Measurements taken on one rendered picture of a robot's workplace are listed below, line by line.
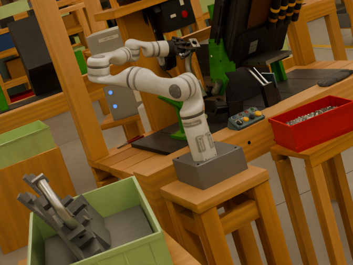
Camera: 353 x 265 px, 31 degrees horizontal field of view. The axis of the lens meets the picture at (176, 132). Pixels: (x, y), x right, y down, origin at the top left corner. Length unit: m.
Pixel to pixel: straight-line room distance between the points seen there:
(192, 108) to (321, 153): 0.60
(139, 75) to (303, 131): 0.71
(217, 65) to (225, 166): 0.76
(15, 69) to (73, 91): 6.74
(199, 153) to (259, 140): 0.53
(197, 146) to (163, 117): 0.91
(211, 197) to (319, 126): 0.62
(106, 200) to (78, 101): 0.77
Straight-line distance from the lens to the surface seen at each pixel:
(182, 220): 2.56
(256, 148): 2.88
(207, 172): 2.41
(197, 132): 2.40
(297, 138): 2.66
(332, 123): 2.73
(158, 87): 2.41
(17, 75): 9.83
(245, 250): 2.76
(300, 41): 3.81
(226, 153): 2.44
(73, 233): 1.98
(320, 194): 2.70
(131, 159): 2.99
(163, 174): 2.65
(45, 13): 3.07
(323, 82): 3.17
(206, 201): 2.32
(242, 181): 2.39
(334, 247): 2.81
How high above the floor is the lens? 1.69
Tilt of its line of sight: 15 degrees down
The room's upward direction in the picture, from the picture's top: 18 degrees counter-clockwise
